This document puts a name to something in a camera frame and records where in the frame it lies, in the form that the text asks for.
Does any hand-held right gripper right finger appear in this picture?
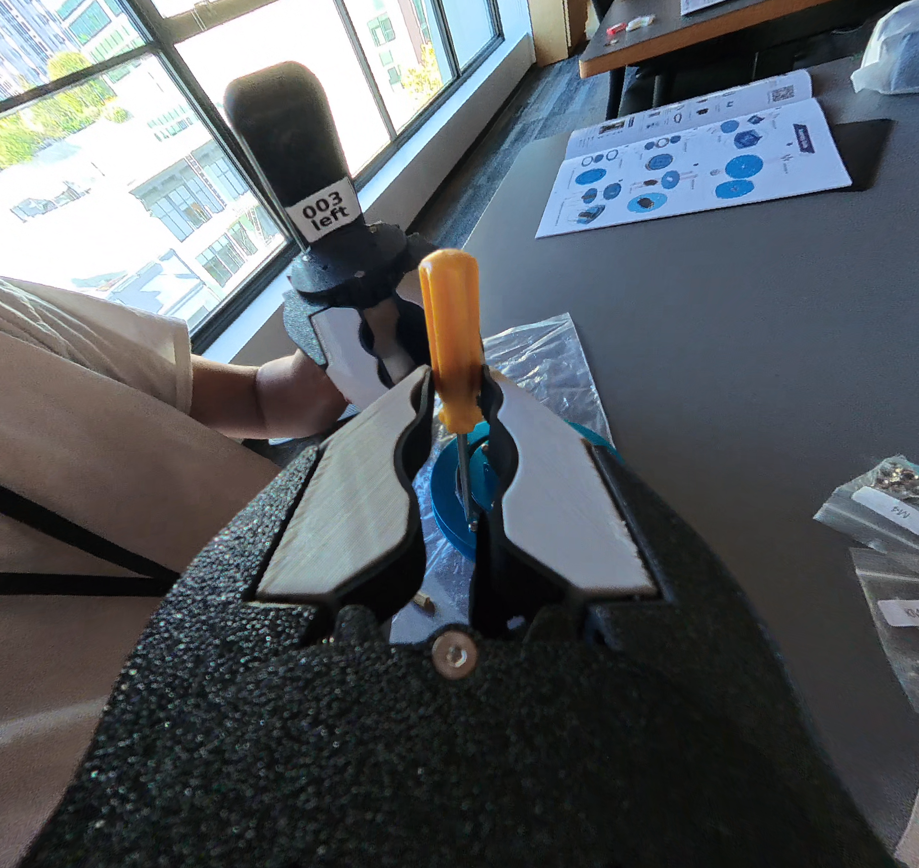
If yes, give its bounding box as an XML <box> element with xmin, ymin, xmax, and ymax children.
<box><xmin>482</xmin><ymin>371</ymin><xmax>660</xmax><ymax>600</ymax></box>

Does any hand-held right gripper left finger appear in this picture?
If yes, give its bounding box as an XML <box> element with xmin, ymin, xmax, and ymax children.
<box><xmin>253</xmin><ymin>366</ymin><xmax>437</xmax><ymax>605</ymax></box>

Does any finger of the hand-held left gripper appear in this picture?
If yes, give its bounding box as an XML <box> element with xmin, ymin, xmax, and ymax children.
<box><xmin>309</xmin><ymin>307</ymin><xmax>412</xmax><ymax>410</ymax></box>

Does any yellow-handled screwdriver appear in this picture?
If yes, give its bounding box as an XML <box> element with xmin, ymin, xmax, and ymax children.
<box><xmin>418</xmin><ymin>249</ymin><xmax>485</xmax><ymax>532</ymax></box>

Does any blue round metal turntable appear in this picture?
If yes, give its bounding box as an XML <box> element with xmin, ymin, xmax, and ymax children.
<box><xmin>429</xmin><ymin>419</ymin><xmax>622</xmax><ymax>564</ymax></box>

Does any person's left forearm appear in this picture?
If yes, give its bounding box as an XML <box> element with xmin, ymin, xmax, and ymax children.
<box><xmin>188</xmin><ymin>355</ymin><xmax>261</xmax><ymax>430</ymax></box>

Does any person's left hand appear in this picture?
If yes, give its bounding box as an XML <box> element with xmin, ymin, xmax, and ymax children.
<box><xmin>255</xmin><ymin>351</ymin><xmax>354</xmax><ymax>441</ymax></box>

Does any large window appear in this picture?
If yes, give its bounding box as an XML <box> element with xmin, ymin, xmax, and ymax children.
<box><xmin>0</xmin><ymin>0</ymin><xmax>536</xmax><ymax>352</ymax></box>

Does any clear plastic bag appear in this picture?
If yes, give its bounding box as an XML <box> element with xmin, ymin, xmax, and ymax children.
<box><xmin>391</xmin><ymin>313</ymin><xmax>618</xmax><ymax>643</ymax></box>

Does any person's beige shirt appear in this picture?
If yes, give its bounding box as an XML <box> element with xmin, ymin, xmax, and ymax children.
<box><xmin>0</xmin><ymin>276</ymin><xmax>284</xmax><ymax>868</ymax></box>

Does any pile of small hardware bags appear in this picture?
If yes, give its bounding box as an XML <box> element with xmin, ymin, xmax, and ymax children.
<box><xmin>813</xmin><ymin>455</ymin><xmax>919</xmax><ymax>714</ymax></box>

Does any assembly instruction sheet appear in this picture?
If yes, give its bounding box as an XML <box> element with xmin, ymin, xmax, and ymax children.
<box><xmin>535</xmin><ymin>70</ymin><xmax>853</xmax><ymax>239</ymax></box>

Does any white wrapped grey package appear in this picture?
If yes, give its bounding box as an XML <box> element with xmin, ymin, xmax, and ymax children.
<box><xmin>851</xmin><ymin>0</ymin><xmax>919</xmax><ymax>97</ymax></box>

